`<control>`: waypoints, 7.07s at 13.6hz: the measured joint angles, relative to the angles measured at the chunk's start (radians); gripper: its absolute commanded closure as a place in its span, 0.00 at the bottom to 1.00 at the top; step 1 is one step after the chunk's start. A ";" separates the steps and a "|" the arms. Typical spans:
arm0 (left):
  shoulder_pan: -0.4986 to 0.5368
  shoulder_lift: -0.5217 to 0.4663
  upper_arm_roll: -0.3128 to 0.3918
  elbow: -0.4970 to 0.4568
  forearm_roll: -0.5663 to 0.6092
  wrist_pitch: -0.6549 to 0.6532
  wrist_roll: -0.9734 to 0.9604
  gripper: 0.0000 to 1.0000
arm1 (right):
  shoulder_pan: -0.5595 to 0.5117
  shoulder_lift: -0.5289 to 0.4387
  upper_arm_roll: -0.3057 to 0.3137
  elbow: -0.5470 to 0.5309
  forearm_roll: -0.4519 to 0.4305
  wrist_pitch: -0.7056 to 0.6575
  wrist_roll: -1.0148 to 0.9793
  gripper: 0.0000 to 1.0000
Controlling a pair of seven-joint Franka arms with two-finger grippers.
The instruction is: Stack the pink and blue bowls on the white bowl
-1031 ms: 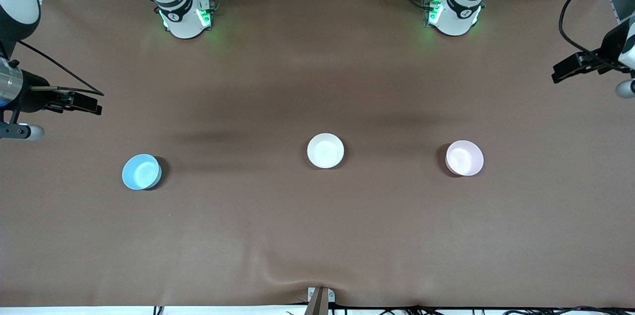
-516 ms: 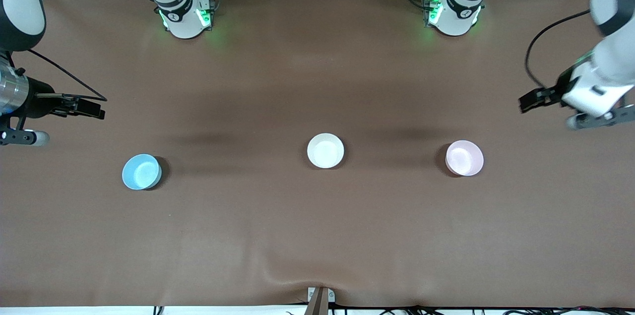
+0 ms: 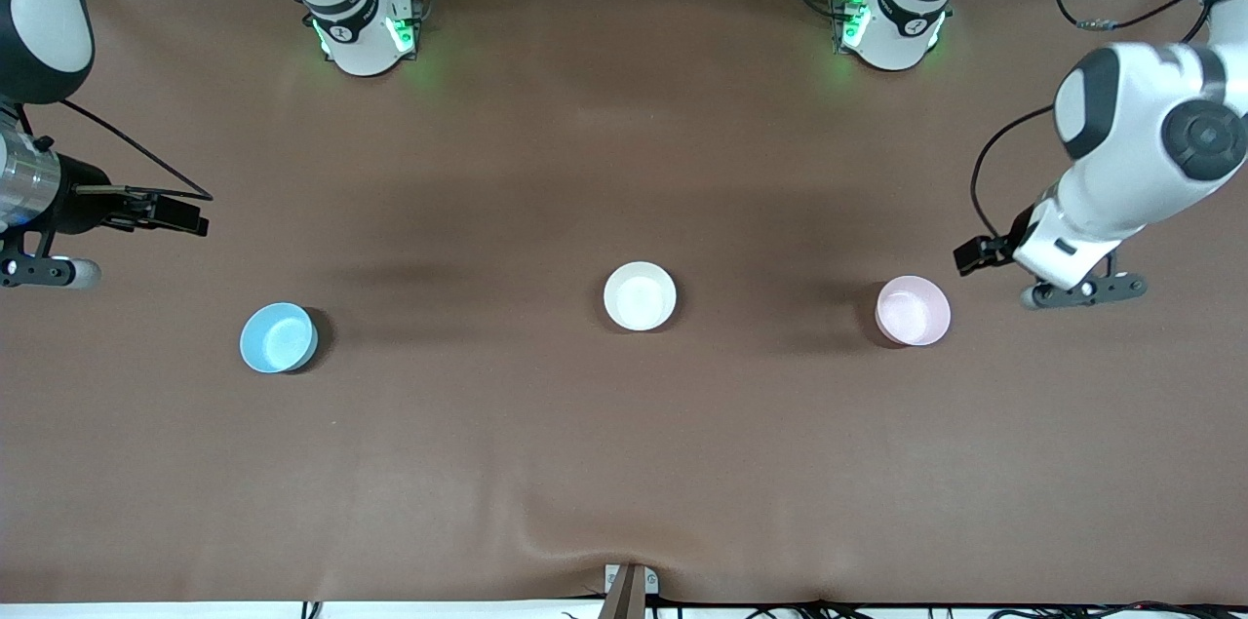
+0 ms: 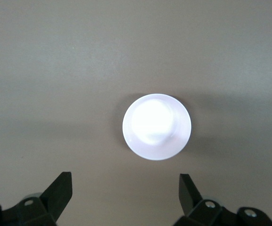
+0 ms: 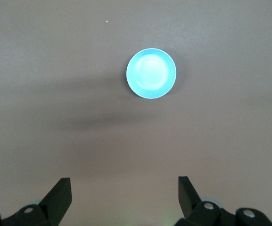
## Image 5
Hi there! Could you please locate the light blue bowl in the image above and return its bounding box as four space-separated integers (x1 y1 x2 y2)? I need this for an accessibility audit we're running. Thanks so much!
125 48 177 99

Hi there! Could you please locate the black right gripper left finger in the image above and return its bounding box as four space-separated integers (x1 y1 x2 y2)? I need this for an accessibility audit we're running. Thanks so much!
3 177 73 226

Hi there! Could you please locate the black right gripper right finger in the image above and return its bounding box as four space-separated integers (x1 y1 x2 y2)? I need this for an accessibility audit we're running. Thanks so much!
178 176 236 226

